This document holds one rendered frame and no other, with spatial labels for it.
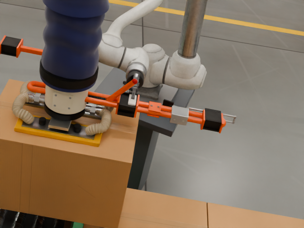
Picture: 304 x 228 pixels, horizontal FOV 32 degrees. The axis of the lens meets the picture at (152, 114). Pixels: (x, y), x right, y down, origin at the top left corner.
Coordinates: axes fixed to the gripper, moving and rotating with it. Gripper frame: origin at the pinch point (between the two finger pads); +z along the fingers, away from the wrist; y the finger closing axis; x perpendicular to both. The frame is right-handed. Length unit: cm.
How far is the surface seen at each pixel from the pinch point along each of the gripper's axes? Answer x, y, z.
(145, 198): -17, 66, -14
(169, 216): -30, 66, -5
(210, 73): -73, 120, -238
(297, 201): -131, 120, -91
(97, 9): 18.4, -42.3, 7.0
